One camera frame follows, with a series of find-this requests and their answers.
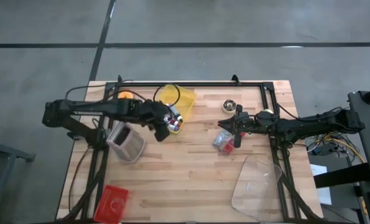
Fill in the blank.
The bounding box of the tangled cable bundle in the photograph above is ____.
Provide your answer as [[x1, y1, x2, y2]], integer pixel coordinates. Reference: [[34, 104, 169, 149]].
[[305, 107, 368, 164]]

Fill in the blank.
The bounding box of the clear plastic container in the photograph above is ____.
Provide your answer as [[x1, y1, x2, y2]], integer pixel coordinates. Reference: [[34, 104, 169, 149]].
[[230, 154, 283, 222]]

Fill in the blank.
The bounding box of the grey metal stand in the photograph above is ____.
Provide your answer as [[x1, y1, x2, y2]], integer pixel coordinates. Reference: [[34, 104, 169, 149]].
[[0, 136, 36, 224]]

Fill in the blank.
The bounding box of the black stand beam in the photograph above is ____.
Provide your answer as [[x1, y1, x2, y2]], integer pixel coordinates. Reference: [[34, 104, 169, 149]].
[[313, 162, 370, 189]]

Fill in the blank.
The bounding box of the white paper sheet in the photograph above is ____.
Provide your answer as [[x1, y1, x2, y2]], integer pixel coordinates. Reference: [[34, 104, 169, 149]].
[[310, 164, 333, 206]]

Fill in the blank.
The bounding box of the black white striped bottle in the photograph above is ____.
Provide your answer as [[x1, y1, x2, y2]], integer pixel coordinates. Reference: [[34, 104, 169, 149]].
[[169, 105, 184, 122]]

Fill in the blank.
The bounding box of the red plastic lid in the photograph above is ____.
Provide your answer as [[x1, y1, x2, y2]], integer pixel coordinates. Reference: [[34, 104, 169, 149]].
[[93, 185, 130, 224]]

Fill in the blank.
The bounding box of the grey equipment cart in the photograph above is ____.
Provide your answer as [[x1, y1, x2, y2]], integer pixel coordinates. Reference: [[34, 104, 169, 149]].
[[348, 83, 370, 187]]

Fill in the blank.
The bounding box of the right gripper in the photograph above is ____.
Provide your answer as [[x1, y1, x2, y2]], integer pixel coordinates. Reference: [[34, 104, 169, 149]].
[[218, 105, 259, 149]]

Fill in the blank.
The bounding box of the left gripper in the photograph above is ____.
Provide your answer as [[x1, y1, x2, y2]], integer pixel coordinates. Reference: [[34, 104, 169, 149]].
[[141, 101, 175, 142]]

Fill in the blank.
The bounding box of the red snack package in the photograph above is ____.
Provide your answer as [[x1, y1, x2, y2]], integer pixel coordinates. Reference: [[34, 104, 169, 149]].
[[212, 129, 246, 156]]

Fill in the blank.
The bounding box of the chocolate iced cream donut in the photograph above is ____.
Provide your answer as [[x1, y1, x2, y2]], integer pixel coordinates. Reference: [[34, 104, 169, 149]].
[[221, 98, 238, 114]]

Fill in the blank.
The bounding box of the yellow translucent plastic bin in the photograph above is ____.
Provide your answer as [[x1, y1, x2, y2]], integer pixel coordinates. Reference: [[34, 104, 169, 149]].
[[155, 83, 197, 134]]

